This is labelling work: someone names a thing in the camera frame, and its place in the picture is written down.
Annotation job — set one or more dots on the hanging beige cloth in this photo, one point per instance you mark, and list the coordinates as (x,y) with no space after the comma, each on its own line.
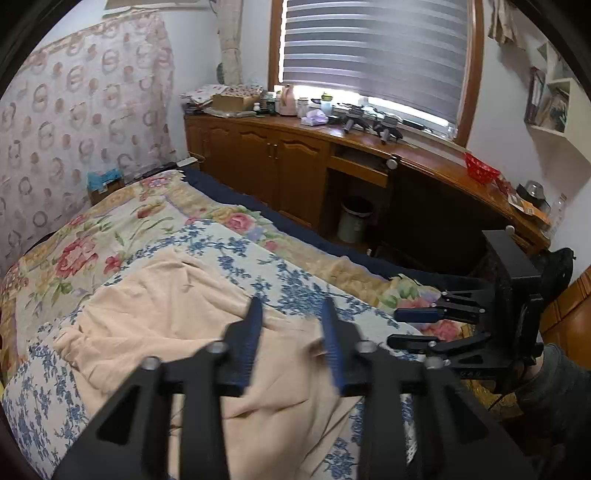
(505,21)

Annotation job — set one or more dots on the navy bed sheet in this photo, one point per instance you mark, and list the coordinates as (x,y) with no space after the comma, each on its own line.
(295,226)

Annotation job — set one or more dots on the beige lace curtain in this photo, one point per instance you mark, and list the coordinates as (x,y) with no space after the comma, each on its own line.
(231,41)

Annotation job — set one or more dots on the pink thermos jug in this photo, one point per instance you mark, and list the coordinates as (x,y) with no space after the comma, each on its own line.
(286,101)

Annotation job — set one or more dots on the floral printed paper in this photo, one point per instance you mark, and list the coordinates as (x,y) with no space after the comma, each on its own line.
(203,93)

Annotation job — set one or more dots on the long wooden cabinet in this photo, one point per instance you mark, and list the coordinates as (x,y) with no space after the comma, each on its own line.
(258,157)

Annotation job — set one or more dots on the wooden drawer unit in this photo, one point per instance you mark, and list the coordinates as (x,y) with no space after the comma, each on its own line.
(570,314)

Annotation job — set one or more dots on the cardboard box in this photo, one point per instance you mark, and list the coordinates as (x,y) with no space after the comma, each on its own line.
(238,102)

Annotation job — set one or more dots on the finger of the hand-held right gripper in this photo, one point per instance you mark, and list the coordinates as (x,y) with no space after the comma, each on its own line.
(415,315)
(411,342)

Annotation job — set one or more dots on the wooden window frame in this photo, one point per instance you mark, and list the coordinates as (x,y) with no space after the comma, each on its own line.
(276,41)

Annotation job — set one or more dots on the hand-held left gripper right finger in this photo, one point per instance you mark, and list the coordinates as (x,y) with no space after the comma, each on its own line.
(333,355)

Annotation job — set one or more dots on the blue floral white quilt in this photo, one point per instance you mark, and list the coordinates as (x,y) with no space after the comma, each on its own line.
(286,286)

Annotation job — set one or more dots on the orange packet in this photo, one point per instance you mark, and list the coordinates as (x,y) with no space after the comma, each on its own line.
(526,207)

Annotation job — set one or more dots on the white small device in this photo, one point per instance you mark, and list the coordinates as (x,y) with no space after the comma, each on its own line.
(188,162)

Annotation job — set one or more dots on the white jar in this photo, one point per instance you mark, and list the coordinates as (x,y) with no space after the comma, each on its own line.
(303,108)

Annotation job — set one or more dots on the red plastic basket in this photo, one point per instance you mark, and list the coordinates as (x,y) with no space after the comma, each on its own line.
(481,168)

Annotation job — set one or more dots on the white wall shelf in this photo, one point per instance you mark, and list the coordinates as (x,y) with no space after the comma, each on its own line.
(561,106)

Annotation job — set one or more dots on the pink floral yellow blanket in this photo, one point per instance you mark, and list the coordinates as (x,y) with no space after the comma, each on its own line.
(83,244)

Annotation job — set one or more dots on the beige cotton garment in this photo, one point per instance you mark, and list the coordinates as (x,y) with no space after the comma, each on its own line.
(184,314)

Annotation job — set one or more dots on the grey window blind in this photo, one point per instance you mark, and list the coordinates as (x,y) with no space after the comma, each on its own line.
(369,46)

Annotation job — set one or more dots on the black grey device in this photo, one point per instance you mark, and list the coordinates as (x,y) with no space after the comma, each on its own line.
(353,117)
(385,127)

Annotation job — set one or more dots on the lilac crumpled bag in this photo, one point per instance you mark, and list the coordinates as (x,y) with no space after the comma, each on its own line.
(315,117)

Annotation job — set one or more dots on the black pot with glass lid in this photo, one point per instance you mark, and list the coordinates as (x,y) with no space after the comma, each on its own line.
(533,194)

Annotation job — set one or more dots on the teal blue box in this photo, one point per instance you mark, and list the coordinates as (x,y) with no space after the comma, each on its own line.
(105,179)

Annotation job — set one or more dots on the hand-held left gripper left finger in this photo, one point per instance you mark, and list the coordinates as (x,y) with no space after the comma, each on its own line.
(250,344)

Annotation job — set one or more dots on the white round knob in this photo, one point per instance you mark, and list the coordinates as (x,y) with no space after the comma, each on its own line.
(393,163)

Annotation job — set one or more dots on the white trash bin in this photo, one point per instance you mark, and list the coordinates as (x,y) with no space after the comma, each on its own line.
(354,221)

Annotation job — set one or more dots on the clear plastic bottle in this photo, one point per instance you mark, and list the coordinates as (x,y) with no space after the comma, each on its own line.
(559,210)

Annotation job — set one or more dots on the person's right forearm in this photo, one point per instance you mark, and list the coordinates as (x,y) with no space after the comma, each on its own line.
(554,392)

